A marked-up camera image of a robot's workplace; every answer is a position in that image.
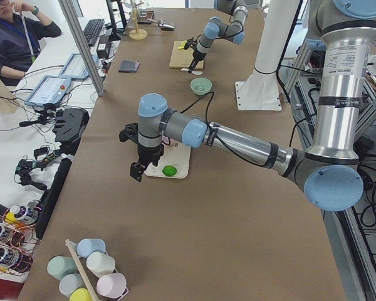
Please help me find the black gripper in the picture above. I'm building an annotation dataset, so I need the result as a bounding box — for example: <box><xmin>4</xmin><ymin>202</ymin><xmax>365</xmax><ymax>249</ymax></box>
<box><xmin>130</xmin><ymin>144</ymin><xmax>164</xmax><ymax>182</ymax></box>
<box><xmin>189</xmin><ymin>50</ymin><xmax>206</xmax><ymax>72</ymax></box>

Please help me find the white ceramic spoon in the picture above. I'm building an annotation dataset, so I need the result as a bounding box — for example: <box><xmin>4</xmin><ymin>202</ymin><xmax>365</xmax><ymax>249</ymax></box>
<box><xmin>180</xmin><ymin>68</ymin><xmax>203</xmax><ymax>75</ymax></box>

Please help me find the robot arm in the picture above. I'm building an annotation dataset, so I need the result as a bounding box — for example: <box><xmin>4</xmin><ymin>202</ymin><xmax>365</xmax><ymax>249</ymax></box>
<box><xmin>119</xmin><ymin>1</ymin><xmax>376</xmax><ymax>211</ymax></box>
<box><xmin>184</xmin><ymin>0</ymin><xmax>248</xmax><ymax>73</ymax></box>

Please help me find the mint green bowl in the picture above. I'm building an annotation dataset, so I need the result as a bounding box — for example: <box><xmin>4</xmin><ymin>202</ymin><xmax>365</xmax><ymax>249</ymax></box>
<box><xmin>190</xmin><ymin>77</ymin><xmax>212</xmax><ymax>95</ymax></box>

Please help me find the pink bowl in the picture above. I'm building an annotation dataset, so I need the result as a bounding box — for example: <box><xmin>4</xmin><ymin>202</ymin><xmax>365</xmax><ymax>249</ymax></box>
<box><xmin>162</xmin><ymin>136</ymin><xmax>178</xmax><ymax>147</ymax></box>

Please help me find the bamboo cutting board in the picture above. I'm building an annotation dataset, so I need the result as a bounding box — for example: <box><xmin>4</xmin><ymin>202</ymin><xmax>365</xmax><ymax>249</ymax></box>
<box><xmin>169</xmin><ymin>40</ymin><xmax>194</xmax><ymax>69</ymax></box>

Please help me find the green lime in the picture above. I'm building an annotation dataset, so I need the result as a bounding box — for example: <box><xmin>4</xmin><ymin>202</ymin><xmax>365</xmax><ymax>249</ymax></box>
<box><xmin>162</xmin><ymin>165</ymin><xmax>178</xmax><ymax>177</ymax></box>

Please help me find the cream rabbit tray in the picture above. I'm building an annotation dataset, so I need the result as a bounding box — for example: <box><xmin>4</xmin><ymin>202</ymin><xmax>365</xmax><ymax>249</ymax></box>
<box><xmin>144</xmin><ymin>142</ymin><xmax>191</xmax><ymax>179</ymax></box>

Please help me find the metal scoop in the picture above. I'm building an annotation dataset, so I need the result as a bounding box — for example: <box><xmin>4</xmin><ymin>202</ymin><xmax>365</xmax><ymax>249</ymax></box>
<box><xmin>149</xmin><ymin>18</ymin><xmax>175</xmax><ymax>31</ymax></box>

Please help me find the wooden cup stand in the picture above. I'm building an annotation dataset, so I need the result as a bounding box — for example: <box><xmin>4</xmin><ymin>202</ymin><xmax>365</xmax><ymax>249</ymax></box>
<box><xmin>124</xmin><ymin>0</ymin><xmax>148</xmax><ymax>40</ymax></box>

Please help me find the grey folded cloth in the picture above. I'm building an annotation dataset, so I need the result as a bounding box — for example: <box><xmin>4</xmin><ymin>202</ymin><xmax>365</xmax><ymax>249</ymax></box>
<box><xmin>118</xmin><ymin>60</ymin><xmax>140</xmax><ymax>73</ymax></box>

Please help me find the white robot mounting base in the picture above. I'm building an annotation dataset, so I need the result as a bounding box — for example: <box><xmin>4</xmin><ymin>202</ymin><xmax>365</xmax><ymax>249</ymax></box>
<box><xmin>236</xmin><ymin>0</ymin><xmax>302</xmax><ymax>111</ymax></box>

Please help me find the white cup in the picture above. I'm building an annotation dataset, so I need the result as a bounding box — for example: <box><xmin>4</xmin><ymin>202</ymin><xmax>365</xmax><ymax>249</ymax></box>
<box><xmin>86</xmin><ymin>251</ymin><xmax>115</xmax><ymax>278</ymax></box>

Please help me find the black keyboard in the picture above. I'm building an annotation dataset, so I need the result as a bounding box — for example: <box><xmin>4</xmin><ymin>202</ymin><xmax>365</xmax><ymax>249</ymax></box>
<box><xmin>83</xmin><ymin>19</ymin><xmax>104</xmax><ymax>46</ymax></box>

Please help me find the teach pendant tablet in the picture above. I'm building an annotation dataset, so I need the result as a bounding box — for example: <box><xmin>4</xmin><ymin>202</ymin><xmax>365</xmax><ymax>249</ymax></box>
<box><xmin>59</xmin><ymin>53</ymin><xmax>89</xmax><ymax>81</ymax></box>
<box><xmin>24</xmin><ymin>75</ymin><xmax>71</xmax><ymax>107</ymax></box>

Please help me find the pink cup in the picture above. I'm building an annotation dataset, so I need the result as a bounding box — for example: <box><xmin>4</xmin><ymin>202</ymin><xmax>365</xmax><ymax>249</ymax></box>
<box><xmin>97</xmin><ymin>273</ymin><xmax>128</xmax><ymax>298</ymax></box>

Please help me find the green cup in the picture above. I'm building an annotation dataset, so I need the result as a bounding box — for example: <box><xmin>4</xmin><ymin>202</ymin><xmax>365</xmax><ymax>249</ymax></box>
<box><xmin>46</xmin><ymin>256</ymin><xmax>78</xmax><ymax>280</ymax></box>

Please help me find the grey blue cup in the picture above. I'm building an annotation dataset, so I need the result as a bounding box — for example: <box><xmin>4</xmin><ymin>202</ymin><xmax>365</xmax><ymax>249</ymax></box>
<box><xmin>59</xmin><ymin>273</ymin><xmax>85</xmax><ymax>298</ymax></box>

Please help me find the yellow cup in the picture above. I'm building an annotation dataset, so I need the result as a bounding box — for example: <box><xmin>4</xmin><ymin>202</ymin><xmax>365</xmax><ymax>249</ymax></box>
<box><xmin>69</xmin><ymin>288</ymin><xmax>93</xmax><ymax>301</ymax></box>

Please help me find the seated person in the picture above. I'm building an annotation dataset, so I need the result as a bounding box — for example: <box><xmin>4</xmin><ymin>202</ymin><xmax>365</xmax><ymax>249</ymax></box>
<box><xmin>0</xmin><ymin>1</ymin><xmax>62</xmax><ymax>87</ymax></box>

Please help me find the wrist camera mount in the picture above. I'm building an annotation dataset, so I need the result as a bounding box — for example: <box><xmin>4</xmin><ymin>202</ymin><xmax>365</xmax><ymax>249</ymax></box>
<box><xmin>118</xmin><ymin>122</ymin><xmax>138</xmax><ymax>145</ymax></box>
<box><xmin>183</xmin><ymin>37</ymin><xmax>198</xmax><ymax>51</ymax></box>

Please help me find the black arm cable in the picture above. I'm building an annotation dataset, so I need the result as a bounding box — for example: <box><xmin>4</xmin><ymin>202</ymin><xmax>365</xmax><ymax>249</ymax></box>
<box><xmin>178</xmin><ymin>90</ymin><xmax>264</xmax><ymax>166</ymax></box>

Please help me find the aluminium frame post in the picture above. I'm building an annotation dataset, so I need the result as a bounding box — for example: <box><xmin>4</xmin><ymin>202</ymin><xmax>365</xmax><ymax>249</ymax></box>
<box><xmin>58</xmin><ymin>0</ymin><xmax>105</xmax><ymax>96</ymax></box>

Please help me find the copper wire bottle basket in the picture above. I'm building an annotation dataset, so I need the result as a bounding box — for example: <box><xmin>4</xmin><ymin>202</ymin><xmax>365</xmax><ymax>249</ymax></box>
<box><xmin>0</xmin><ymin>205</ymin><xmax>39</xmax><ymax>277</ymax></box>

